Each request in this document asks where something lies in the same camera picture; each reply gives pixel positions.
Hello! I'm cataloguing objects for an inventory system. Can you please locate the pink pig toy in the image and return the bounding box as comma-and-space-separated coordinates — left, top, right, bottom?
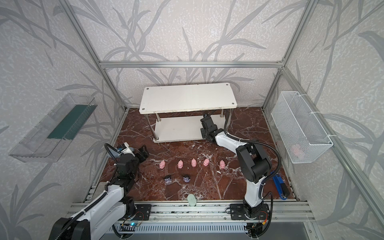
220, 160, 226, 169
159, 160, 166, 170
191, 159, 197, 168
177, 160, 184, 169
203, 159, 210, 167

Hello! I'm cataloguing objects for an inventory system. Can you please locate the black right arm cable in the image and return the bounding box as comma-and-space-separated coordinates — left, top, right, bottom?
203, 109, 283, 184

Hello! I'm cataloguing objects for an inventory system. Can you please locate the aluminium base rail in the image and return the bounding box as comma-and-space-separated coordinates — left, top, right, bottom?
67, 200, 316, 224

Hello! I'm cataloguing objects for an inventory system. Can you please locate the blue handled tool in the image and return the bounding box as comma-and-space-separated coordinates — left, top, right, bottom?
273, 174, 291, 200

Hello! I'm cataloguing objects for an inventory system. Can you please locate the pink toy in basket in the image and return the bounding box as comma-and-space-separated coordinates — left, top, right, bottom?
291, 144, 305, 160

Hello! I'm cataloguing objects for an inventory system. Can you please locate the dark cartoon figure toy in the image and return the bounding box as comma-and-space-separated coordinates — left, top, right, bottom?
183, 175, 191, 183
164, 175, 173, 185

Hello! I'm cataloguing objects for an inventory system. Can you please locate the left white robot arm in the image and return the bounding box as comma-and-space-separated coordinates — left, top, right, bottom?
49, 143, 150, 240

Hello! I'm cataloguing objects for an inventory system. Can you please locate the dark cartoon figure toy right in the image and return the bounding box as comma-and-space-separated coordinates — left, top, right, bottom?
183, 175, 191, 183

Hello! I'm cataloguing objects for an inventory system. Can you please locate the white two-tier shelf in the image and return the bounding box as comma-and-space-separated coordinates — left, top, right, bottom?
140, 83, 238, 143

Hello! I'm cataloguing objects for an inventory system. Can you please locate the white wire mesh basket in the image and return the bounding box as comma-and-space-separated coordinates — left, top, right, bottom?
272, 91, 333, 164

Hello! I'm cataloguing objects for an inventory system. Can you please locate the pale green oval object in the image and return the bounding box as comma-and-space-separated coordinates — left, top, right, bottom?
187, 194, 197, 207

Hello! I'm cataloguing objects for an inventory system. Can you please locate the dark cartoon figure toy left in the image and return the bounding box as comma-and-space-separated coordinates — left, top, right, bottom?
164, 175, 173, 185

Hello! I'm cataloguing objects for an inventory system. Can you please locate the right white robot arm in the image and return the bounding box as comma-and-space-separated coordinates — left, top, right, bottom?
201, 114, 272, 222

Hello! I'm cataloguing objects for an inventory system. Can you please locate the clear plastic wall bin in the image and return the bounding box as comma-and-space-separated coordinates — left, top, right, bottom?
9, 94, 98, 163

